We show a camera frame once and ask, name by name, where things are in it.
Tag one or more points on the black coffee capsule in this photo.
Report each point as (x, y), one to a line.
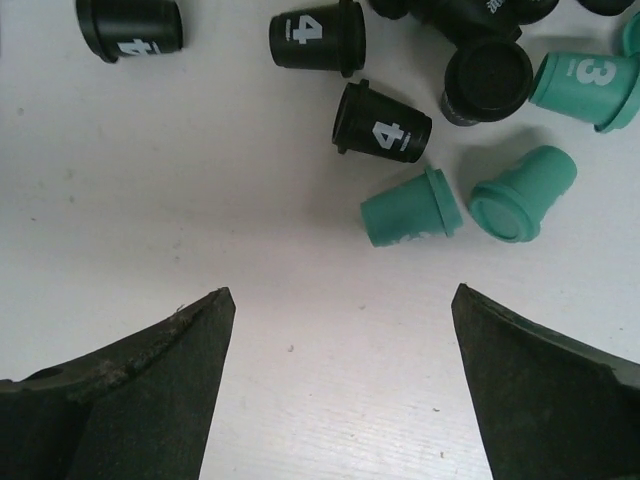
(325, 38)
(373, 123)
(115, 29)

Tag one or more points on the teal coffee capsule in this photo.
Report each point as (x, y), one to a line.
(601, 90)
(422, 206)
(511, 206)

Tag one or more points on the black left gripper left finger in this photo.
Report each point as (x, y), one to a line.
(138, 408)

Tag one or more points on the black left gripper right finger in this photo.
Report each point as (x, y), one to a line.
(547, 406)

